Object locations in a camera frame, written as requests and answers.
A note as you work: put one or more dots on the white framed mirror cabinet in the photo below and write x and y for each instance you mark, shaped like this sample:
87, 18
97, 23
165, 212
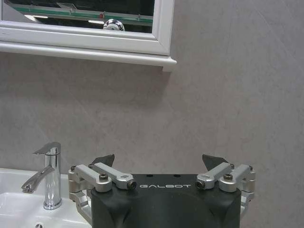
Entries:
85, 31

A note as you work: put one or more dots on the chrome basin drain plug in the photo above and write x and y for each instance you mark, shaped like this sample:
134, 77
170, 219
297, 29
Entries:
39, 225

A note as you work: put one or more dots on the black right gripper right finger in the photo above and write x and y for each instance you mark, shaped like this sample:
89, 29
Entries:
223, 173

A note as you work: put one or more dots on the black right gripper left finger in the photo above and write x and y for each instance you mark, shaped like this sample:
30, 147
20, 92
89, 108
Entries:
98, 173

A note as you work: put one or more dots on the white ceramic washbasin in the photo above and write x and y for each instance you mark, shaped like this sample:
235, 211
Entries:
28, 204

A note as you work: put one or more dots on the chrome basin faucet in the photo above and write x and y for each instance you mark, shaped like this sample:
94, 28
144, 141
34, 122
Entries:
50, 177

